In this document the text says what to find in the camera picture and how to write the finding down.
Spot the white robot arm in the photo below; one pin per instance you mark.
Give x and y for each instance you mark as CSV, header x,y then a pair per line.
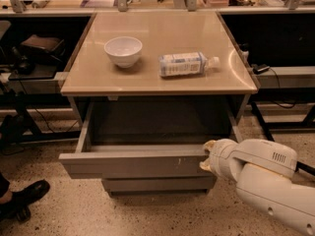
x,y
263,171

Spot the grey top drawer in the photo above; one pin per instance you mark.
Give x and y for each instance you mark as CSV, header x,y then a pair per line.
x,y
138,138

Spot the small black device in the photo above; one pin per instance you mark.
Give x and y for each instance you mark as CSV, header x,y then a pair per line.
x,y
259,69

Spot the grey drawer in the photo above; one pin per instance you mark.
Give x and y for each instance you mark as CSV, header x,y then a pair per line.
x,y
138,138
159,184

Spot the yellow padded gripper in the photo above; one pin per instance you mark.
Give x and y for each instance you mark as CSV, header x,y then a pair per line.
x,y
219,157

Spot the beige top drawer cabinet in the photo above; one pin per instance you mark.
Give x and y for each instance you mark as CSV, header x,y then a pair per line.
x,y
94,77

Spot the white ceramic bowl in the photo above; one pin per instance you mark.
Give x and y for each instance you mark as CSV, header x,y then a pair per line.
x,y
124,51

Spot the clear plastic water bottle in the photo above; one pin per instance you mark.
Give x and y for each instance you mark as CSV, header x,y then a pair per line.
x,y
186,64

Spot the grey bottom drawer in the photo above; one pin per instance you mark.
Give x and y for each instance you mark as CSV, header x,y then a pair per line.
x,y
159,184

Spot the black shoe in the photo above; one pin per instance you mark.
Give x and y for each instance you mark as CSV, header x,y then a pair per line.
x,y
18,206

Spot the black headphones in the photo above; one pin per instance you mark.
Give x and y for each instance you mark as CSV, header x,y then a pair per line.
x,y
22,63

